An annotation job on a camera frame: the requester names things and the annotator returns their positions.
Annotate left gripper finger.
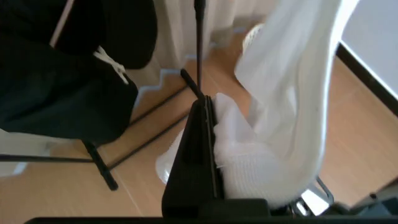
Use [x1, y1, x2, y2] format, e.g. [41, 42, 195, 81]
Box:
[161, 96, 270, 218]

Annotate white garment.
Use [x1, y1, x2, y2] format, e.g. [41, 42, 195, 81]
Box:
[154, 0, 343, 210]

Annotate black shorts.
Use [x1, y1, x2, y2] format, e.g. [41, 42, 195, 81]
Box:
[0, 0, 159, 146]

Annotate pink clothes hanger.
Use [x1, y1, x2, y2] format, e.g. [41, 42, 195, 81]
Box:
[49, 0, 76, 48]

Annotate black clothes rack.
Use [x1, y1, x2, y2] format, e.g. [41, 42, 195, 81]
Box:
[0, 0, 208, 192]

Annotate beige curtain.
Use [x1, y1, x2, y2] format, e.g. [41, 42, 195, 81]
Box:
[0, 0, 280, 178]

